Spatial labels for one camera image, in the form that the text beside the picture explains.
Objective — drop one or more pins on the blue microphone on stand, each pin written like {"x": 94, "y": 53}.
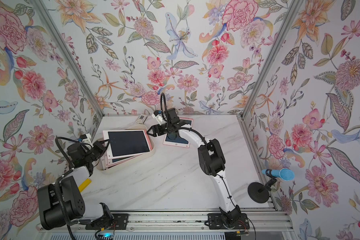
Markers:
{"x": 260, "y": 193}

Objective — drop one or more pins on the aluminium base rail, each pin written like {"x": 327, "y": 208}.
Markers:
{"x": 258, "y": 220}

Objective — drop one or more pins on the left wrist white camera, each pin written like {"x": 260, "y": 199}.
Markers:
{"x": 86, "y": 139}

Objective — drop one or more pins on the yellow sticky tape strip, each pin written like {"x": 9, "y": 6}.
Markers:
{"x": 84, "y": 184}

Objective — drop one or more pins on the cream plastic storage box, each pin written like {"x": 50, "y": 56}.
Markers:
{"x": 108, "y": 166}

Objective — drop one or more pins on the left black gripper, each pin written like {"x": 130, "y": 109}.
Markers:
{"x": 98, "y": 147}

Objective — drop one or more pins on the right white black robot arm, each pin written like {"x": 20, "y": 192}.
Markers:
{"x": 212, "y": 162}

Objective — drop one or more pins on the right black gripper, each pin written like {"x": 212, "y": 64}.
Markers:
{"x": 156, "y": 129}

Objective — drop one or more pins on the pink writing tablet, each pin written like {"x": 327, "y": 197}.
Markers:
{"x": 175, "y": 140}
{"x": 127, "y": 143}

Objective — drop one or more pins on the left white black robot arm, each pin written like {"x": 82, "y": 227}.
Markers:
{"x": 61, "y": 203}

